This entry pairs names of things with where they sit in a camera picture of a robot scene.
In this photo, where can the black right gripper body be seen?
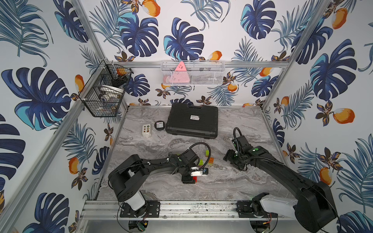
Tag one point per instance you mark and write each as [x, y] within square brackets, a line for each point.
[234, 158]

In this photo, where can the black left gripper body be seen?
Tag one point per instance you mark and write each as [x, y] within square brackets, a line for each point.
[189, 177]

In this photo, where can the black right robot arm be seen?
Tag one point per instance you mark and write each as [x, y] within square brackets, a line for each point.
[312, 204]

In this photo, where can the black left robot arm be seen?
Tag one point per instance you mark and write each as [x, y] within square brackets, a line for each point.
[127, 179]

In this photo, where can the black plastic tool case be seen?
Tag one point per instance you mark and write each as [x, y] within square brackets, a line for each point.
[195, 121]

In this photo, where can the black round tape roll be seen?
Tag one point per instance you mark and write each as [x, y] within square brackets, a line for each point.
[160, 125]

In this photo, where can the white button control box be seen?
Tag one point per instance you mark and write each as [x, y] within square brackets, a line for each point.
[146, 130]

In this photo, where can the pink triangle object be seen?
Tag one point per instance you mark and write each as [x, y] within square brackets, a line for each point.
[180, 75]

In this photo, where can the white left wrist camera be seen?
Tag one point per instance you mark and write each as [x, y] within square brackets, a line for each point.
[202, 172]

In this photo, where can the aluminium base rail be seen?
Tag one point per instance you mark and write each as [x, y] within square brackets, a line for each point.
[175, 210]

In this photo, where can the black wire basket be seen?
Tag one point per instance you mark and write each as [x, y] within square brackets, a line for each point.
[104, 92]

